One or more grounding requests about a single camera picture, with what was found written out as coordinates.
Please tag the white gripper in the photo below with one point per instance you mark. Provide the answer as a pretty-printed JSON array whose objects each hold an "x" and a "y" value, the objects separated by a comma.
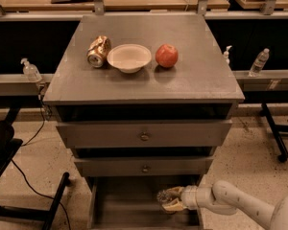
[{"x": 188, "y": 196}]

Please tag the clear plastic water bottle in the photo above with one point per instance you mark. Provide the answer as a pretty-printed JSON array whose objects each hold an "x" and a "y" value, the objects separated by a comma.
[{"x": 161, "y": 197}]

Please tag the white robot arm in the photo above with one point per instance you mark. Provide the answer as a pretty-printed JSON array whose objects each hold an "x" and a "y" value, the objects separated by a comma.
[{"x": 224, "y": 198}]

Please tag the grey middle drawer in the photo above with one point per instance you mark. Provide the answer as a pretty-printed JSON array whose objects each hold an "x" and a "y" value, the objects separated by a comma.
[{"x": 142, "y": 166}]

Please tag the grey open bottom drawer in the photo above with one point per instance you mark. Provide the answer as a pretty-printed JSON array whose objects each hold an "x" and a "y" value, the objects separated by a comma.
[{"x": 130, "y": 203}]

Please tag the grey top drawer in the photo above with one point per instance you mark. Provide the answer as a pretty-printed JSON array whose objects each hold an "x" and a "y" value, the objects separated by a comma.
[{"x": 93, "y": 135}]

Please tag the grey drawer cabinet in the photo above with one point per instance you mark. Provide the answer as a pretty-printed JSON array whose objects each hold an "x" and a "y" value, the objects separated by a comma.
[{"x": 200, "y": 86}]

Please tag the small pump bottle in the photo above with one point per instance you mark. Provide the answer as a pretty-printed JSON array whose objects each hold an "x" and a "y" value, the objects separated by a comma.
[{"x": 226, "y": 54}]

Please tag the background water bottle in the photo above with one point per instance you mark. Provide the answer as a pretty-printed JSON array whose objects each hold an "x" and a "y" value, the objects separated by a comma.
[{"x": 259, "y": 62}]

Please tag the clear hand sanitizer bottle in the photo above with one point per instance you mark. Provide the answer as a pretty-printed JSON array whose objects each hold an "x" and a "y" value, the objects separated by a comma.
[{"x": 30, "y": 71}]

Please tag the red apple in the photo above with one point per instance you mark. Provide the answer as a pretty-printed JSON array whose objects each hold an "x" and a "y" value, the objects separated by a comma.
[{"x": 167, "y": 55}]

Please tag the white paper bowl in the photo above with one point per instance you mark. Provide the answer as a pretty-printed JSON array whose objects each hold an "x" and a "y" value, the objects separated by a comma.
[{"x": 129, "y": 58}]

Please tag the crushed gold soda can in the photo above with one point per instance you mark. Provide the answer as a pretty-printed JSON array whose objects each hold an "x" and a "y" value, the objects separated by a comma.
[{"x": 98, "y": 50}]

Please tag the black stand base left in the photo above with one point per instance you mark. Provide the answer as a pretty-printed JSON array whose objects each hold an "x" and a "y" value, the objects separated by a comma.
[{"x": 37, "y": 206}]

